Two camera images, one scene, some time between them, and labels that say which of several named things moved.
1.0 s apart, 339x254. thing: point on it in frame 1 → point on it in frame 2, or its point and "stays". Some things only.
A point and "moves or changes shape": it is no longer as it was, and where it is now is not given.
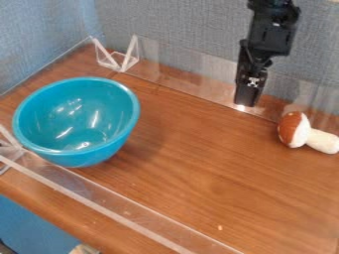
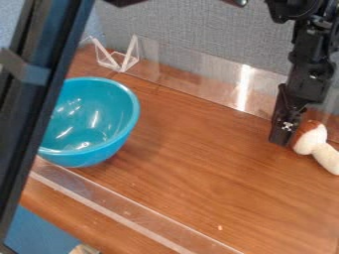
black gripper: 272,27 → 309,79
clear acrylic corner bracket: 117,61 stays
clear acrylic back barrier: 201,64 stays
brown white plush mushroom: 297,134 moves or changes shape
